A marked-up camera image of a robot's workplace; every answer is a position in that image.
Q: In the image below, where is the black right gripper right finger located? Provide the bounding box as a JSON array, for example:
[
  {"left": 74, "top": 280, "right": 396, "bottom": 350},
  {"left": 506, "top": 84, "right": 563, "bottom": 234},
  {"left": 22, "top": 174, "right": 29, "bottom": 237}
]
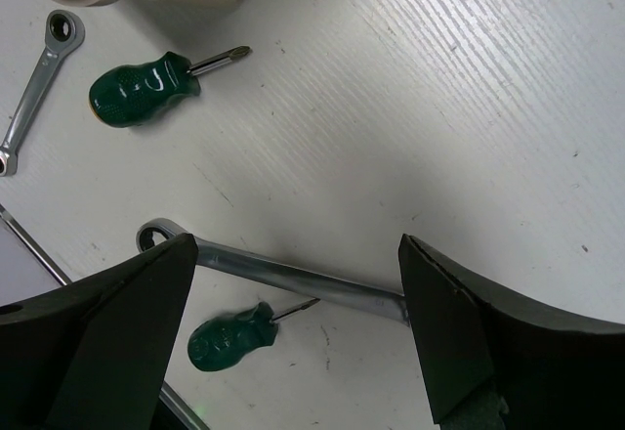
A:
[{"left": 398, "top": 236, "right": 624, "bottom": 429}]

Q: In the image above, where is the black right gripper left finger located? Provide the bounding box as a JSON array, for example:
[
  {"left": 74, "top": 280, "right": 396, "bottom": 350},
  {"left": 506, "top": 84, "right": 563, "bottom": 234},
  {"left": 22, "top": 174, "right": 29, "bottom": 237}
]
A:
[{"left": 1, "top": 235, "right": 198, "bottom": 429}]

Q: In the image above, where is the stubby green orange screwdriver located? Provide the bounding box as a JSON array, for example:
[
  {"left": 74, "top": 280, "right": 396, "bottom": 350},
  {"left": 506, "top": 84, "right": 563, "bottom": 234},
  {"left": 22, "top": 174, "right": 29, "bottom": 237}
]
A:
[{"left": 89, "top": 46, "right": 252, "bottom": 128}]

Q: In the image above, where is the large silver ratchet wrench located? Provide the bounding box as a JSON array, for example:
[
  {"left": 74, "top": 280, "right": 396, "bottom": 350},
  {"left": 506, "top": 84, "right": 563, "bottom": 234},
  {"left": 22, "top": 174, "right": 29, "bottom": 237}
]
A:
[{"left": 135, "top": 217, "right": 409, "bottom": 326}]

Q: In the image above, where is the small silver ratchet wrench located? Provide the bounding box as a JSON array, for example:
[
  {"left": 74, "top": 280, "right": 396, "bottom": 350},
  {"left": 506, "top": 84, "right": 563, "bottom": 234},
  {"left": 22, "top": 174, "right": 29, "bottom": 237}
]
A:
[{"left": 1, "top": 10, "right": 85, "bottom": 177}]

